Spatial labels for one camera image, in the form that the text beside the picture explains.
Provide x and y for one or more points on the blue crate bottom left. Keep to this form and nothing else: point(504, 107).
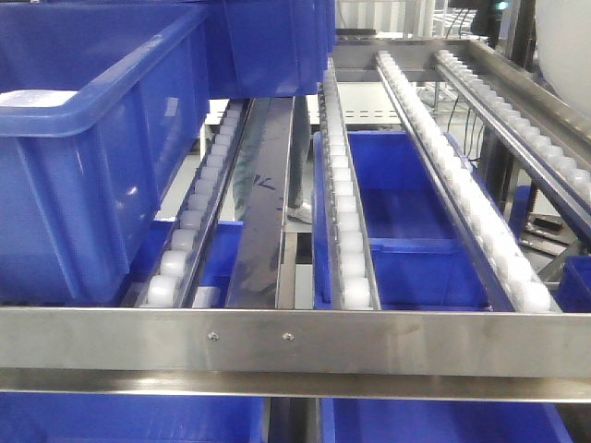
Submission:
point(45, 417)

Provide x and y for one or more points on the white roller track centre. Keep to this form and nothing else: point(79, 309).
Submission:
point(353, 281)

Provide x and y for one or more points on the white roller track far right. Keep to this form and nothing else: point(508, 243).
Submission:
point(549, 138)

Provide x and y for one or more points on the white roller track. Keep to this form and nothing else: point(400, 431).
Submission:
point(353, 281)
point(508, 277)
point(175, 277)
point(549, 138)

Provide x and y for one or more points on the stainless steel shelf rack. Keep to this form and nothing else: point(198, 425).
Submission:
point(287, 352)

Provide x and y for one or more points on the steel divider rail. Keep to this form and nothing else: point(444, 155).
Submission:
point(255, 279)

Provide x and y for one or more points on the blue crate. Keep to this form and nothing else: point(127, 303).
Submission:
point(219, 265)
point(45, 417)
point(82, 181)
point(268, 48)
point(365, 420)

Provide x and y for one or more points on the blue crate lower left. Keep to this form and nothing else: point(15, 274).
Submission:
point(219, 265)

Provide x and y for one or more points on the blue crate rear centre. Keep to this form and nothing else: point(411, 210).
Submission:
point(268, 48)

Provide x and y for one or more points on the blue crate bottom right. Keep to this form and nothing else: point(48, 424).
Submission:
point(365, 420)

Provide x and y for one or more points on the white roller track left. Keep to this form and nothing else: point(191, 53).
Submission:
point(175, 277)

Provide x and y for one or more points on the blue crate lower shelf centre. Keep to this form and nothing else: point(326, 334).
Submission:
point(420, 260)

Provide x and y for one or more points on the blue crate lower right edge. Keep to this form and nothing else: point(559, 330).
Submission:
point(573, 293)

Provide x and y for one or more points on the person legs in jeans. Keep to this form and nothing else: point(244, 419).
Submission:
point(298, 208)

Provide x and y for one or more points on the blue crate front left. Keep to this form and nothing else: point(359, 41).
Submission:
point(82, 181)

